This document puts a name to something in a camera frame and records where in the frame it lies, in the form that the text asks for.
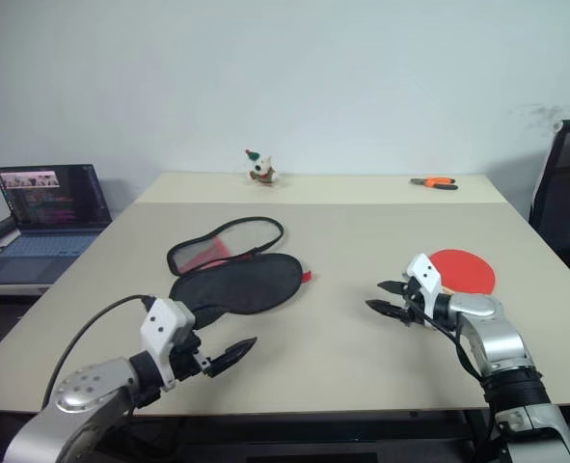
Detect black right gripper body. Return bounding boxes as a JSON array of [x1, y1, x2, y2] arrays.
[[399, 275, 434, 329]]

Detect orange handled pliers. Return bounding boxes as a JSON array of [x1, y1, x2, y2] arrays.
[[410, 177, 459, 191]]

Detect red ping pong paddle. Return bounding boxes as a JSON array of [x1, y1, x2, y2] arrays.
[[430, 248, 498, 296]]

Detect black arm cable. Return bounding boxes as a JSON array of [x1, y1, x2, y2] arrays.
[[41, 293, 156, 411], [409, 298, 488, 387]]

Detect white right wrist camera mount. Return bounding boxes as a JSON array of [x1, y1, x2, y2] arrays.
[[404, 254, 445, 319]]

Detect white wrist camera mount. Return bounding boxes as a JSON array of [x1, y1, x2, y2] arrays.
[[139, 297, 197, 392], [404, 254, 445, 319]]

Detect black and red paddle case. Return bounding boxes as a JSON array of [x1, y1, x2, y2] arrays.
[[166, 216, 316, 334]]

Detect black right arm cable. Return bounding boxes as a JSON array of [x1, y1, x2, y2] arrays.
[[409, 298, 488, 387]]

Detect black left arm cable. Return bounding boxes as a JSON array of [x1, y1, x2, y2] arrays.
[[41, 293, 156, 411]]

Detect black office chair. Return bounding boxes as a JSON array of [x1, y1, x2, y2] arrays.
[[528, 118, 570, 295]]

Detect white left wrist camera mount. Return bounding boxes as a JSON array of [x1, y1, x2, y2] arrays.
[[139, 297, 197, 392]]

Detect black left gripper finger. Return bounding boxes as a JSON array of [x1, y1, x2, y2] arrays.
[[205, 354, 242, 378], [224, 336, 258, 361]]

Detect open blue laptop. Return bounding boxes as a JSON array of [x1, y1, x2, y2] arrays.
[[0, 163, 114, 286]]

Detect small white plush toy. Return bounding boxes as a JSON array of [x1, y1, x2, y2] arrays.
[[244, 149, 280, 186]]

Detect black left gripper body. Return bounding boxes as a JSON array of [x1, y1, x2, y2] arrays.
[[168, 333, 213, 382]]

